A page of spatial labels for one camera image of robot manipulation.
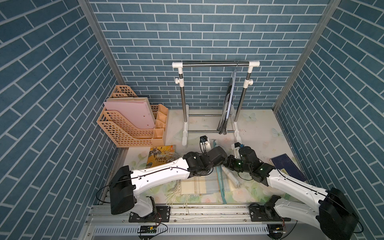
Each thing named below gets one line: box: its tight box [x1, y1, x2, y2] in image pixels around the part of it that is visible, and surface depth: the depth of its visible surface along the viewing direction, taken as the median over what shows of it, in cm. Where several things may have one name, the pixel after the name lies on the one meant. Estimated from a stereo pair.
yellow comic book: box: [146, 144, 179, 169], surface depth 97 cm
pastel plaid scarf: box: [165, 164, 241, 213], surface depth 82 cm
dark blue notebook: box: [271, 153, 307, 182], surface depth 93 cm
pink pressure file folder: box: [103, 102, 156, 129], surface depth 89 cm
